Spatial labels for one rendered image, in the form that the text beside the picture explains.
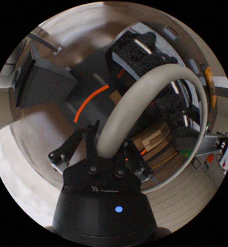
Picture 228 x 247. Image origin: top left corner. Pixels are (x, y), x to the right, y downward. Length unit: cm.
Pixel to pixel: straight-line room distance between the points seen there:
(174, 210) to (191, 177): 192
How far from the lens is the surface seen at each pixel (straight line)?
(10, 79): 79
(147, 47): 45
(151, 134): 104
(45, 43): 178
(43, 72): 70
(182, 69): 16
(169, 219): 522
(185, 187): 501
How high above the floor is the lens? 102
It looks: 71 degrees down
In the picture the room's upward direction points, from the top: 180 degrees counter-clockwise
